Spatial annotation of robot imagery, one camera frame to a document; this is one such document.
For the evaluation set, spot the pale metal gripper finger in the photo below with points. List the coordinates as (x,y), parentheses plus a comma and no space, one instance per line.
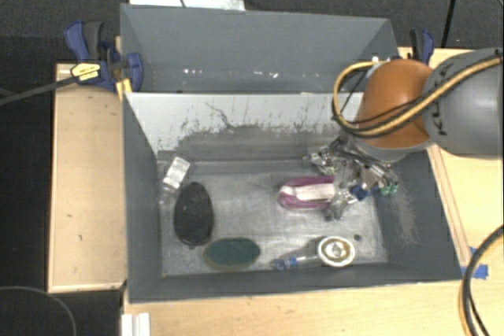
(339,204)
(319,161)

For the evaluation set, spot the purple and white packet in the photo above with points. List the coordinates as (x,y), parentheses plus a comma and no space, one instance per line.
(305,193)

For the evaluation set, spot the grey metal bin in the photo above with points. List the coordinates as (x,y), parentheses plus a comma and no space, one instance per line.
(252,130)

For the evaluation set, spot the dark green oval sponge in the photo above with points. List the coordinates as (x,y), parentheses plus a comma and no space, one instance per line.
(232,252)

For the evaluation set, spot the black oval brush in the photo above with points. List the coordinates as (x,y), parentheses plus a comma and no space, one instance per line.
(193,214)

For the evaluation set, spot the clear plastic bottle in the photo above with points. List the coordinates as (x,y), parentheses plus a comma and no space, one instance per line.
(176,172)

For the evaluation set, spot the pale wood board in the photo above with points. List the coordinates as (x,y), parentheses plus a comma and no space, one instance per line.
(86,177)

